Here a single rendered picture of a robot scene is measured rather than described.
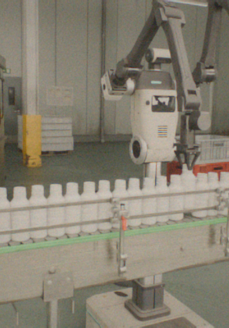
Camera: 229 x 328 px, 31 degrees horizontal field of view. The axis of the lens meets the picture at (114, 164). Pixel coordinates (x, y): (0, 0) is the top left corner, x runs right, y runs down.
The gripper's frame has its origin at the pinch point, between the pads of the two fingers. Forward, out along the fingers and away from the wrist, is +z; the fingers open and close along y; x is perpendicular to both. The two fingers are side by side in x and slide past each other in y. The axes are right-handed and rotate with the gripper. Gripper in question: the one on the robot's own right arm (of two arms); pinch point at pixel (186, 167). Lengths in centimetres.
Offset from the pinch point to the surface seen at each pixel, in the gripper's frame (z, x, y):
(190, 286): 114, 102, -128
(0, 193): 4, -70, 2
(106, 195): 7.3, -34.9, 3.0
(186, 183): 5.5, -1.7, 2.4
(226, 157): 19, 175, -177
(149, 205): 12.3, -18.4, 3.7
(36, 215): 12, -59, 3
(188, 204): 13.5, -1.0, 3.1
